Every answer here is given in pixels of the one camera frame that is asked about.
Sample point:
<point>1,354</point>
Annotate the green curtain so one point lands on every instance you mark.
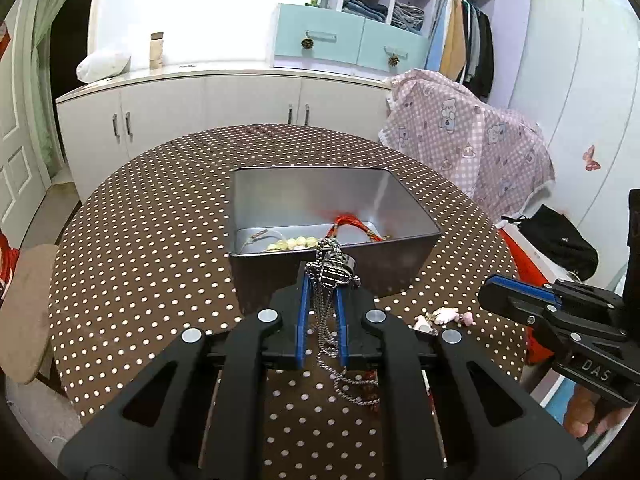
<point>42,60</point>

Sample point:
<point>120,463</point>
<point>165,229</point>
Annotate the white panel door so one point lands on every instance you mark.
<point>15,160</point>

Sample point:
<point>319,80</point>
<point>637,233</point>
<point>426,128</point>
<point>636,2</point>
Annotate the brown round seat cushion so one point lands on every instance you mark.
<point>27,310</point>

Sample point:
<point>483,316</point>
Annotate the black bag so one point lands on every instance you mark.
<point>555,240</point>

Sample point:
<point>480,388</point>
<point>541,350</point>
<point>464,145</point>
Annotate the folded grey clothes stack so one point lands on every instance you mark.
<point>407,17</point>

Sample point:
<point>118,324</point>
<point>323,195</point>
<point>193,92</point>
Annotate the person's right hand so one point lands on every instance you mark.
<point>582,412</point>

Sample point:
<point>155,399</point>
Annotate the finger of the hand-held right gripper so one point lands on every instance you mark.
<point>500,297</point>
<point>590,292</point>

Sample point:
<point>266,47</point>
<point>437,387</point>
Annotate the white bag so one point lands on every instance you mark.
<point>102,66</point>

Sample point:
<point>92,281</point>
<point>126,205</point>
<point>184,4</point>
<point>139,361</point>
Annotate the white open wardrobe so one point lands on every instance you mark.
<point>510,10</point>

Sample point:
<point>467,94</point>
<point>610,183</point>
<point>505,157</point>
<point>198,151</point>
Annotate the folded jeans stack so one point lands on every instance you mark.
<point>365,9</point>

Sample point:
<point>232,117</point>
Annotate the red chair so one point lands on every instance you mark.
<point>537,352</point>

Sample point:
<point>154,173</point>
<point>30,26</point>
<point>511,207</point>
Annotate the red diamond door decoration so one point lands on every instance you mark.
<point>4,37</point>

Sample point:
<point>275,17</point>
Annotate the butterfly wall sticker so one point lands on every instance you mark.
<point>591,158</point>

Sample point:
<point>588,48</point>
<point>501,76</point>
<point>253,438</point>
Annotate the row of hanging clothes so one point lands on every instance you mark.
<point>460,45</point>

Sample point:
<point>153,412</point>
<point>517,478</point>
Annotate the pink printed blanket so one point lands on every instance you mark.
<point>450,140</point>

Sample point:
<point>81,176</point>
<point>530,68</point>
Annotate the grey metal tin box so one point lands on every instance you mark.
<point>400,265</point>

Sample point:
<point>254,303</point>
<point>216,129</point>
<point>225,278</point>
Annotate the white sideboard cabinet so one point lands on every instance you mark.
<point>200,100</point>

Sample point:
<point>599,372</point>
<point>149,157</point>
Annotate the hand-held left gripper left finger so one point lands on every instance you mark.
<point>302,330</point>

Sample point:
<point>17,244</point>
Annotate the pink charm keyring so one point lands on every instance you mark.
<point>450,316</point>

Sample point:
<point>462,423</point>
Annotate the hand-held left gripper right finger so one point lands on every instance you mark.
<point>341,330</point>

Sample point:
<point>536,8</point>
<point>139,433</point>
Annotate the teal drawer unit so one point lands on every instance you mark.
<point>290,35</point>

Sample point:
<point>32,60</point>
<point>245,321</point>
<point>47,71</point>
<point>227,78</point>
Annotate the pine cone ornament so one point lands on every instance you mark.
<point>307,43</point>
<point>394,60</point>

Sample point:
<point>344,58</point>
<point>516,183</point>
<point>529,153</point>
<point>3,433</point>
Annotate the beige bottle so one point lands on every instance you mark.
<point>157,52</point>

